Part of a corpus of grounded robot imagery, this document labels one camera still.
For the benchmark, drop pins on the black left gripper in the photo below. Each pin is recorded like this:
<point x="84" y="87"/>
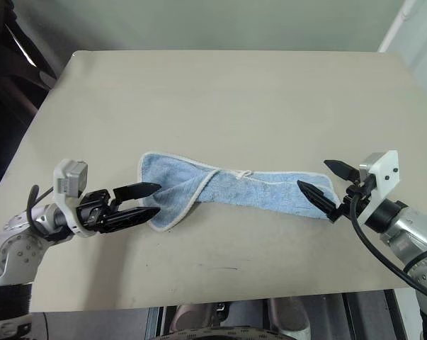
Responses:
<point x="92" y="212"/>

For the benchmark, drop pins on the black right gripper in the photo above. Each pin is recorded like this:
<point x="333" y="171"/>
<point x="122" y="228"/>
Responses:
<point x="358" y="198"/>

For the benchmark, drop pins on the blue cloth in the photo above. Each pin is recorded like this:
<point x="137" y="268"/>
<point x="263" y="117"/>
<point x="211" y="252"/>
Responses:
<point x="234" y="191"/>

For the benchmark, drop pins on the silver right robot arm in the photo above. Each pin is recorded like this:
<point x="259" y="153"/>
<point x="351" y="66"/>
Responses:
<point x="411" y="233"/>

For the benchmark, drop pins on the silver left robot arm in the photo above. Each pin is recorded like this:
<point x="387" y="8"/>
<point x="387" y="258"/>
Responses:
<point x="18" y="244"/>

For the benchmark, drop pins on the grey rounded shape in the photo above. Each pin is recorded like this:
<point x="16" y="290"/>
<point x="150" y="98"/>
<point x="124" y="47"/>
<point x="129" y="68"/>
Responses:
<point x="287" y="315"/>
<point x="192" y="317"/>

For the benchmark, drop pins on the dark chair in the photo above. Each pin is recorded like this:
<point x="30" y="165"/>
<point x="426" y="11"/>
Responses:
<point x="11" y="88"/>

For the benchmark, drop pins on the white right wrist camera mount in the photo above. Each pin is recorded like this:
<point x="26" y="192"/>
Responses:
<point x="386" y="170"/>

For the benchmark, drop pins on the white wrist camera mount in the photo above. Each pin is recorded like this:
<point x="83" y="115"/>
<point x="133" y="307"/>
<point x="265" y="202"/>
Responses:
<point x="386" y="170"/>
<point x="60" y="170"/>

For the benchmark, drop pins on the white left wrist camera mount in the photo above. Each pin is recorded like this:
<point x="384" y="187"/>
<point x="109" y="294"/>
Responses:
<point x="60" y="170"/>

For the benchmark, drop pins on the white wall conduit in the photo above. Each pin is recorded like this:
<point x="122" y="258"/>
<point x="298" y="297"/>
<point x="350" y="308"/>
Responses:
<point x="397" y="25"/>

